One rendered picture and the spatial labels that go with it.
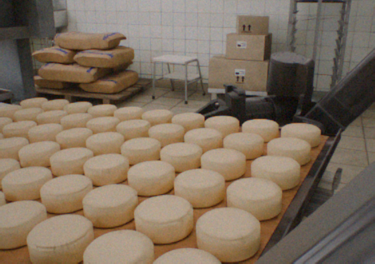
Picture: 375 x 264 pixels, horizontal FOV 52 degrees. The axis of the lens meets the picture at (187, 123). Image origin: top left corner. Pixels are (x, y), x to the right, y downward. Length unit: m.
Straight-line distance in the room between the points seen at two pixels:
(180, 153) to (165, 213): 0.13
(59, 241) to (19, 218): 0.06
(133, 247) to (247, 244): 0.08
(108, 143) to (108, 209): 0.17
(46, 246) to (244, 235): 0.14
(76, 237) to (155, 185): 0.11
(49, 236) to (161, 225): 0.08
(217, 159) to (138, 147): 0.10
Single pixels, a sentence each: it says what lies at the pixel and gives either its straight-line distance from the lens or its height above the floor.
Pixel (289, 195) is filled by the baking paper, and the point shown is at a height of 0.94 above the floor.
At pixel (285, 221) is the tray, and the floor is 0.94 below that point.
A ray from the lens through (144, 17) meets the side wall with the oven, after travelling 4.77.
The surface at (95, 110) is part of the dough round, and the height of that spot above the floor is 0.94.
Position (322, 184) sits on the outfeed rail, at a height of 0.89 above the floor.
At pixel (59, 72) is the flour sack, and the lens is 4.22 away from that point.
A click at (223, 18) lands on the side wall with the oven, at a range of 4.42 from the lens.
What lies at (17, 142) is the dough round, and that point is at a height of 0.94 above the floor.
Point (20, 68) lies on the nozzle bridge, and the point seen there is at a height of 0.93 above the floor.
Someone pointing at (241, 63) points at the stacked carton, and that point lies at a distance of 3.94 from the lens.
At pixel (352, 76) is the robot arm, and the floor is 1.01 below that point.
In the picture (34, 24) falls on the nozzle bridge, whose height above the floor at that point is 1.05.
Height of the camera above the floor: 1.13
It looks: 19 degrees down
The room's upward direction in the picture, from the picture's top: straight up
